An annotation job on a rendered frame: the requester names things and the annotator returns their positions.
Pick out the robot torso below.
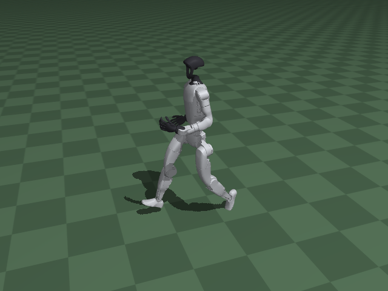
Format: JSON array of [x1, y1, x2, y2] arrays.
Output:
[[183, 79, 207, 148]]

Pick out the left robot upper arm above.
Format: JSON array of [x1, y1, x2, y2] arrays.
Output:
[[195, 87, 213, 123]]

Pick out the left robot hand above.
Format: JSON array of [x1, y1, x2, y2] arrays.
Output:
[[159, 117, 185, 134]]

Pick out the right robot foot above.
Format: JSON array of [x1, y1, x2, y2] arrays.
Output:
[[141, 198, 164, 208]]

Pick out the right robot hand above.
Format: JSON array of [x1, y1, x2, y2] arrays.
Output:
[[170, 115, 187, 126]]

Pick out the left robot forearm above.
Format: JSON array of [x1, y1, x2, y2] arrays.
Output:
[[178, 118, 212, 135]]

